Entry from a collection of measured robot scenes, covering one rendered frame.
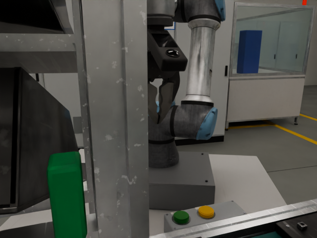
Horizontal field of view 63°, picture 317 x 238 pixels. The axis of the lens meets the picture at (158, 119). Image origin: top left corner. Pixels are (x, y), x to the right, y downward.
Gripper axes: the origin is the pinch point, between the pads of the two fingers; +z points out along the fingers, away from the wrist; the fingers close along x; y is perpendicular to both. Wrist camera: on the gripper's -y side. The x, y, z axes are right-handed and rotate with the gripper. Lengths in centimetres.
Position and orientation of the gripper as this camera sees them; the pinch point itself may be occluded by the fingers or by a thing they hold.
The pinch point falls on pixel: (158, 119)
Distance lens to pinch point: 55.3
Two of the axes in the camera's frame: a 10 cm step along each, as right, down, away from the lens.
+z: 0.0, 9.6, 2.7
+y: -3.1, -2.6, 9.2
